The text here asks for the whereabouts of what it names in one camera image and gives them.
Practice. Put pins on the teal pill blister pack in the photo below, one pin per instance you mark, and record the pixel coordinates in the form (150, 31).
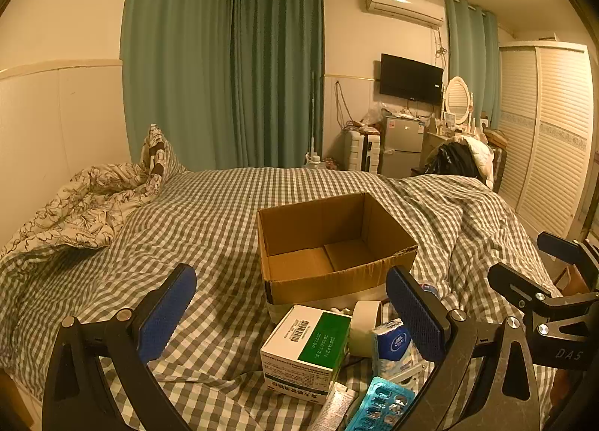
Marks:
(381, 405)

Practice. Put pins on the silver mini fridge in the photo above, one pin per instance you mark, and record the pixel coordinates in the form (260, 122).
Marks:
(402, 145)

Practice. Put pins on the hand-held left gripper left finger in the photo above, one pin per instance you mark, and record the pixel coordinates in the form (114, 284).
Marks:
(164, 316)

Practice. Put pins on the white tape roll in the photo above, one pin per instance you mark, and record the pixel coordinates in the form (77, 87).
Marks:
(362, 328)

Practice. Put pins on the green white medicine box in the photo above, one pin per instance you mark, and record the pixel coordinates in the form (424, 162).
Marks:
(304, 346)

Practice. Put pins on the black clothes pile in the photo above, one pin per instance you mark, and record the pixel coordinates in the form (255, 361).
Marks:
(451, 159)

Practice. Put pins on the clear water bottle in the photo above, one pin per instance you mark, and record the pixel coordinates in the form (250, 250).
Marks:
(312, 160)

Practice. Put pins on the white mop pole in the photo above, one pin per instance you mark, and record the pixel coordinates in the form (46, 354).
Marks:
(312, 112)

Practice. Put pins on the brown patterned pillow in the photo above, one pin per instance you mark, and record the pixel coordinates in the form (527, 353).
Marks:
(157, 150)

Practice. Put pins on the black wall television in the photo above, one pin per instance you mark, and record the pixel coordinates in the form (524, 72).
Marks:
(411, 79)

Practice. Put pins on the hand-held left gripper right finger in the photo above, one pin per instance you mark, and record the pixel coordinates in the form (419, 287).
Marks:
(414, 316)

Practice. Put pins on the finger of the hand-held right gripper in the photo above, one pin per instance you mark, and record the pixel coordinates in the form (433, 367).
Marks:
(517, 288)
(559, 248)

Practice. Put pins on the white suitcase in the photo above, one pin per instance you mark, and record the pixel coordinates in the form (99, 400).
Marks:
(361, 152)

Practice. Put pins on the white ointment tube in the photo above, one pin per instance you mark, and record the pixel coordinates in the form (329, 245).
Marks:
(337, 405)

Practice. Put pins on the brown cardboard box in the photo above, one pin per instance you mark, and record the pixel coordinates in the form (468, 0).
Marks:
(323, 283)

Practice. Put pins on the white jacket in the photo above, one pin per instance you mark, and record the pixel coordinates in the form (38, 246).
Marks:
(482, 157)

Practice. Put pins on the narrow green curtain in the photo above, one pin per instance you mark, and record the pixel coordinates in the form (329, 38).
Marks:
(470, 47)

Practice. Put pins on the clear plastic bag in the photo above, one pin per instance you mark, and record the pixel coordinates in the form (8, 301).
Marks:
(374, 115)

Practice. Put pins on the floral white quilt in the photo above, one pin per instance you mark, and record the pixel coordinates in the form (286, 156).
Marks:
(79, 206)

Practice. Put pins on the white louvered wardrobe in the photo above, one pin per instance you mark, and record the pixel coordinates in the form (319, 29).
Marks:
(543, 131)

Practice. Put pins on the white air conditioner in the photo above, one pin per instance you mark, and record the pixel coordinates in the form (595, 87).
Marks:
(402, 5)

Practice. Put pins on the wide green curtain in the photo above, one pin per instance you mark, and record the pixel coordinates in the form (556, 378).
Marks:
(210, 61)

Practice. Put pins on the oval vanity mirror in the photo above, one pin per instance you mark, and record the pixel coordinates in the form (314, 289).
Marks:
(457, 96)

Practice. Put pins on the beige vanity table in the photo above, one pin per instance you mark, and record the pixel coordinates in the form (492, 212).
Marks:
(433, 134)

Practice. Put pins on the blue tissue packet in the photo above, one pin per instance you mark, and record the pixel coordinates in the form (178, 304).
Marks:
(390, 346)

